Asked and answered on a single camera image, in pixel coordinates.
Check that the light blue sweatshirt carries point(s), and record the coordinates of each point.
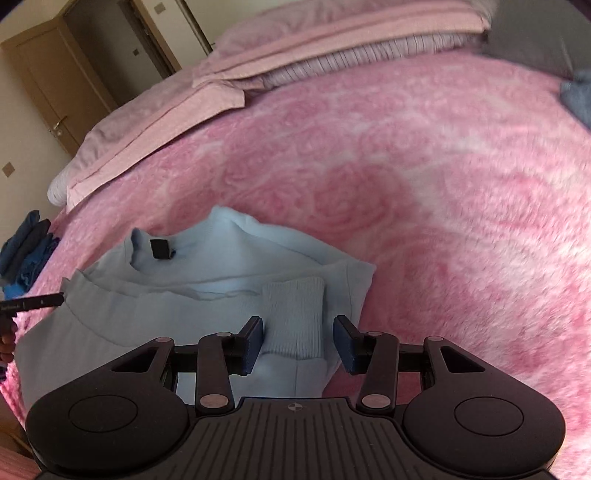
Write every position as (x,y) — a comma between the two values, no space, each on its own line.
(184,277)

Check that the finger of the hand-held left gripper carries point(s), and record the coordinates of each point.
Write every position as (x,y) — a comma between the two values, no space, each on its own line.
(32,302)

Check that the grey pillow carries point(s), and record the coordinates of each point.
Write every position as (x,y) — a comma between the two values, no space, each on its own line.
(540,37)

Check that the pale pink quilt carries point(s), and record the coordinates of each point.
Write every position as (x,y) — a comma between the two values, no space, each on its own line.
(184,106)

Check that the brown wall switch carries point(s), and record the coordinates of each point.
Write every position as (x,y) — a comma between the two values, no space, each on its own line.
(8,170)

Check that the person's left hand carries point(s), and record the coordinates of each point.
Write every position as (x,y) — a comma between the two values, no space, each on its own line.
(7,346)

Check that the dark blue folded garment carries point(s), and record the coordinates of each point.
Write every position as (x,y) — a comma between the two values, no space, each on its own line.
(27,235)

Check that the wooden door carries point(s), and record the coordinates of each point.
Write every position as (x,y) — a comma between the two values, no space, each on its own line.
(60,83)

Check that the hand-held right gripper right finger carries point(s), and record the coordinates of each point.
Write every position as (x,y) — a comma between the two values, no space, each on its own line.
(346,344)

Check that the bright blue folded garment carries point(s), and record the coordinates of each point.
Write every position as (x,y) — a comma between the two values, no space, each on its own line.
(32,274)

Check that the blue denim jeans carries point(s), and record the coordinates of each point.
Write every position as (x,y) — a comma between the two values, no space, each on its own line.
(579,97)

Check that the pink floral blanket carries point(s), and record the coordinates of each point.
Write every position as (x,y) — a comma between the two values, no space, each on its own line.
(415,207)

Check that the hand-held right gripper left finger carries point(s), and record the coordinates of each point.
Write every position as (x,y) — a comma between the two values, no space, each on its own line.
(254,341)

